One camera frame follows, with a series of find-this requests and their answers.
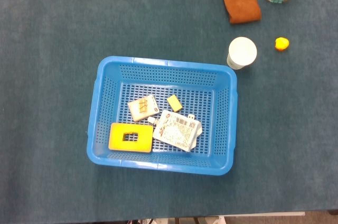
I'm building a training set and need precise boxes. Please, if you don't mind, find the yellow rectangular frame with hole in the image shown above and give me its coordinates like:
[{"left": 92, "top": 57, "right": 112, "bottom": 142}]
[{"left": 108, "top": 122, "right": 154, "bottom": 154}]

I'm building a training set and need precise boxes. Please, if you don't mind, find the white printed spout pouch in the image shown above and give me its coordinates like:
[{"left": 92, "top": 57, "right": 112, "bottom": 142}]
[{"left": 147, "top": 109, "right": 203, "bottom": 153}]

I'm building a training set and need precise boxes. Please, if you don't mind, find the white paper cup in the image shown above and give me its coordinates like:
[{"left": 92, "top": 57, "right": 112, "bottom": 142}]
[{"left": 226, "top": 36, "right": 258, "bottom": 70}]

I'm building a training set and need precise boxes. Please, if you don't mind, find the small yellow sponge block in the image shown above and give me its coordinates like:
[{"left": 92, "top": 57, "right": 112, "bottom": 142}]
[{"left": 166, "top": 95, "right": 183, "bottom": 112}]

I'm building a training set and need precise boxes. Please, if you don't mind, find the yellow rubber duck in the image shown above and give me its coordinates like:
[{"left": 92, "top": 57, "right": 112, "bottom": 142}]
[{"left": 274, "top": 37, "right": 290, "bottom": 52}]

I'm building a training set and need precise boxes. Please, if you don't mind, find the blue perforated plastic basket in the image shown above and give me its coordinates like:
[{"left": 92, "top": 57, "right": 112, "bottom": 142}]
[{"left": 86, "top": 55, "right": 238, "bottom": 176}]

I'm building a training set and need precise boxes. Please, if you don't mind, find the teal felt table cover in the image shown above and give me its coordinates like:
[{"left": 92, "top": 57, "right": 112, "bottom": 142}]
[{"left": 0, "top": 0, "right": 338, "bottom": 222}]

